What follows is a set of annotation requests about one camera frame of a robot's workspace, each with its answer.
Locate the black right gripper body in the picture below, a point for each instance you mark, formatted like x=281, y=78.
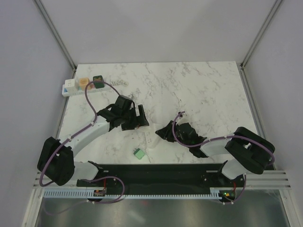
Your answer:
x=178, y=136

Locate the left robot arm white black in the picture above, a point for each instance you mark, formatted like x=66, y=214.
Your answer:
x=57, y=157

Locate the white slotted cable duct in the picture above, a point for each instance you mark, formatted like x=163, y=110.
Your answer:
x=213, y=194

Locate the aluminium frame post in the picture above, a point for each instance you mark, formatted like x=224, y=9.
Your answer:
x=51, y=26
x=265, y=25

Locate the right aluminium frame post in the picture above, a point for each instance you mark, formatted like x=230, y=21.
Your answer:
x=265, y=25

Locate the aluminium rail profile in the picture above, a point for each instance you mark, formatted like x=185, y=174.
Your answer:
x=270, y=179

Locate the small white power socket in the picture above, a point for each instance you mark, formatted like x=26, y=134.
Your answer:
x=152, y=139

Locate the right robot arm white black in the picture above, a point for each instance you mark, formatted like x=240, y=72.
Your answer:
x=250, y=152

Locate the dark green cube plug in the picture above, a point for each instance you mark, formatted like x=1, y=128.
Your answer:
x=98, y=82

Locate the left aluminium frame post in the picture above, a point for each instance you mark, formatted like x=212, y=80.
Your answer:
x=51, y=26

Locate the white cube plug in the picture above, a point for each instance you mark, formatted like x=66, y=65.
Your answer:
x=71, y=85

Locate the long white power strip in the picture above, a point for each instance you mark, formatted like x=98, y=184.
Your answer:
x=66, y=93

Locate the green plug adapter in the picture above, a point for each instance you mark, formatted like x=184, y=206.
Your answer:
x=138, y=153

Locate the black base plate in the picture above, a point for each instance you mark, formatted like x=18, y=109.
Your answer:
x=162, y=178

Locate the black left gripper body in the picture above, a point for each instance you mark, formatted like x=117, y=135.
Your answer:
x=131, y=121

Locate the orange cube plug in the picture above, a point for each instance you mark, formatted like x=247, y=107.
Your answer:
x=83, y=82

